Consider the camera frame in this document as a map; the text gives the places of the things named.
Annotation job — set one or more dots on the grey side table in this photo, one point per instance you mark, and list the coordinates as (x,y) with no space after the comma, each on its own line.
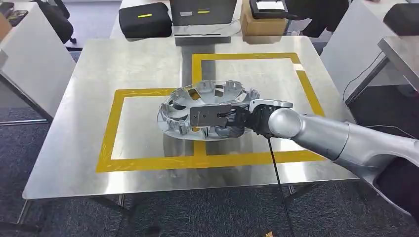
(402,55)

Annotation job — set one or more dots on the black padded case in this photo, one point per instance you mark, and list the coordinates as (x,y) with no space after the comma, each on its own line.
(402,19)

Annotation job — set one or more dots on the brown cardboard box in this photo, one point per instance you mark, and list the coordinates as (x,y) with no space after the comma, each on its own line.
(262,26)

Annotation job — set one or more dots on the person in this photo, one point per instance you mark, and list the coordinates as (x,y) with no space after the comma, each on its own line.
(320,16)

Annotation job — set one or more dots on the silver wheel hubcap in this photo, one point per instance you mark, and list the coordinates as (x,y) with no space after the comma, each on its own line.
(176,117)

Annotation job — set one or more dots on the grey equipment box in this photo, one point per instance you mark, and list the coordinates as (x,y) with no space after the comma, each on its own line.
(203,11)

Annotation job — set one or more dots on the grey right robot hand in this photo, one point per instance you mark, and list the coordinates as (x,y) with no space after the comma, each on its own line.
(230,131)

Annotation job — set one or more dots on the black case yellow stripe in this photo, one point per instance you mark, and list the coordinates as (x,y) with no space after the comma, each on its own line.
(145,23)

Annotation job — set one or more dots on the black office chair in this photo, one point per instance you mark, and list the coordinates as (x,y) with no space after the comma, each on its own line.
(59,23)

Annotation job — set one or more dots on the white partition panel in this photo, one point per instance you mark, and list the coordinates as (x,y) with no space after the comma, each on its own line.
(353,49)
(32,65)

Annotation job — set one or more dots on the steel work table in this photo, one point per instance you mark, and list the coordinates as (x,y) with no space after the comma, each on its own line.
(121,200)

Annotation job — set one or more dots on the black device white label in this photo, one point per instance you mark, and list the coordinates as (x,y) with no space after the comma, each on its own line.
(268,8)

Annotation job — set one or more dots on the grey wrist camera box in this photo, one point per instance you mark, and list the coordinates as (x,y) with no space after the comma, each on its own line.
(206,115)

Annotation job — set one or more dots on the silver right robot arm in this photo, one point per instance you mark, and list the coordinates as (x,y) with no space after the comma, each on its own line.
(327,134)

